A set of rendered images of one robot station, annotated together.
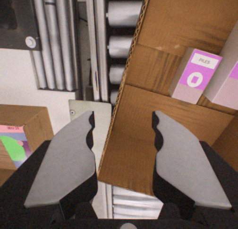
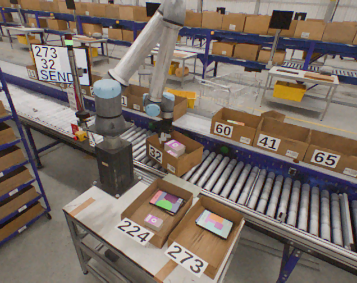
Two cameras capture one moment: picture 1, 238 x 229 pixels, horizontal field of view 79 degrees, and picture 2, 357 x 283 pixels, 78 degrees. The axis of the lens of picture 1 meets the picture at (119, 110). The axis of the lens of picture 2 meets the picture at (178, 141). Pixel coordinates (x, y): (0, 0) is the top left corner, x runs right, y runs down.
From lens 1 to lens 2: 169 cm
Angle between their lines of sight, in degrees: 78
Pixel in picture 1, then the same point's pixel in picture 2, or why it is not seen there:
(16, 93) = not seen: hidden behind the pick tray
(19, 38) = (136, 179)
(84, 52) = not seen: hidden behind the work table
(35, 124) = (160, 182)
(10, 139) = (160, 201)
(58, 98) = not seen: hidden behind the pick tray
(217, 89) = (174, 150)
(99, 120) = (172, 177)
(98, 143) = (181, 182)
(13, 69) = (140, 187)
